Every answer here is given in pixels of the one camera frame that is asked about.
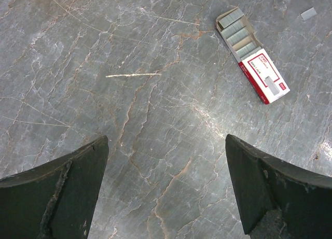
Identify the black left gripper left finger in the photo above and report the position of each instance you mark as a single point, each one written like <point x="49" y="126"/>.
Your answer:
<point x="56" y="199"/>

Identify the silver staple strip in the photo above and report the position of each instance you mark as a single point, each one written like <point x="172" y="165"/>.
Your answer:
<point x="308" y="14"/>

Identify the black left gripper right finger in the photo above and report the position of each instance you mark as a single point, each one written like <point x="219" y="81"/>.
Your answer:
<point x="276" y="198"/>

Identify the red white staple box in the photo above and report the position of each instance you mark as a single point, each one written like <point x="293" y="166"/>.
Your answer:
<point x="252" y="58"/>

